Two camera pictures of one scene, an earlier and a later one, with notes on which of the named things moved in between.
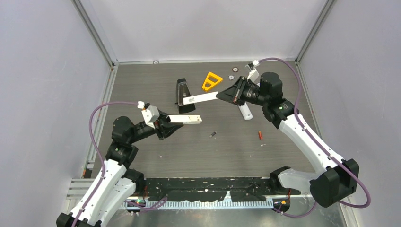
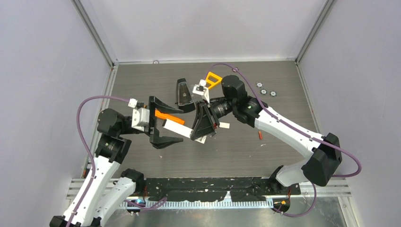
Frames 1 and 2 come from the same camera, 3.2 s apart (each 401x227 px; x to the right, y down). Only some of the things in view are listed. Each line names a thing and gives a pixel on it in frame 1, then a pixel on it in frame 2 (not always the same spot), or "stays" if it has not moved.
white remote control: (200, 98) -> (187, 131)
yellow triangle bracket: (211, 80) stays
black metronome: (183, 91) stays
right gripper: (235, 93) -> (206, 122)
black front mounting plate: (213, 189) stays
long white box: (184, 119) -> (177, 127)
